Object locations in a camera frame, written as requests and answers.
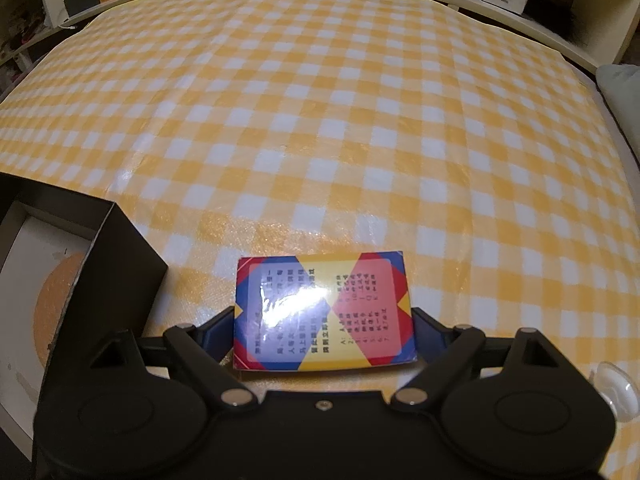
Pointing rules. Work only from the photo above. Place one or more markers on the white suction cup knob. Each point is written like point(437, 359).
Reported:
point(618, 390)

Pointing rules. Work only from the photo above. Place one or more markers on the round cork coaster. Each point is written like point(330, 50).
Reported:
point(50, 303)

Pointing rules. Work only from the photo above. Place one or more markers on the grey pillow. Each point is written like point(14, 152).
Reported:
point(620, 87)

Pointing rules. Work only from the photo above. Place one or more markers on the black cardboard box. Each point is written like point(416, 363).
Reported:
point(114, 288)

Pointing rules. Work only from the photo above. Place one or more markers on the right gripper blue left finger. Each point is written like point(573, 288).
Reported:
point(194, 356)

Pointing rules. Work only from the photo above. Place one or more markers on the colourful card box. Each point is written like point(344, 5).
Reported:
point(316, 313)

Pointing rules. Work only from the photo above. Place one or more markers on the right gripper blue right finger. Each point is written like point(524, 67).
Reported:
point(449, 354)

